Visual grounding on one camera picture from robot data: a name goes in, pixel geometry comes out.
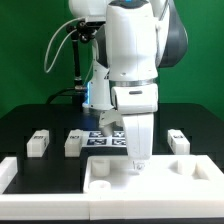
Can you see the white left fence block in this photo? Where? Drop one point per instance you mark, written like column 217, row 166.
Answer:
column 8, row 170

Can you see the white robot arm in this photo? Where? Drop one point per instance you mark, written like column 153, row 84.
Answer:
column 132, row 39

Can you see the fiducial marker sheet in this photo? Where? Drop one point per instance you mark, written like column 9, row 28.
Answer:
column 97, row 139

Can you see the white front fence bar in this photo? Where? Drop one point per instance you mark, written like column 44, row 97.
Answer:
column 104, row 207

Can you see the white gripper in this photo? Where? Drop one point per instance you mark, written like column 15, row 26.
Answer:
column 138, row 131

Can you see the white desk top tray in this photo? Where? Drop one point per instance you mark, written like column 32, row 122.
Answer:
column 163, row 173

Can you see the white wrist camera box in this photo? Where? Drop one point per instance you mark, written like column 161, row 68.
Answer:
column 135, row 100

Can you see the black camera on pole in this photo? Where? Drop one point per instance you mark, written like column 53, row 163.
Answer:
column 84, row 31

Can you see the black camera pole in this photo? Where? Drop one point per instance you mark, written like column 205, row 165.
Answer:
column 80, row 89

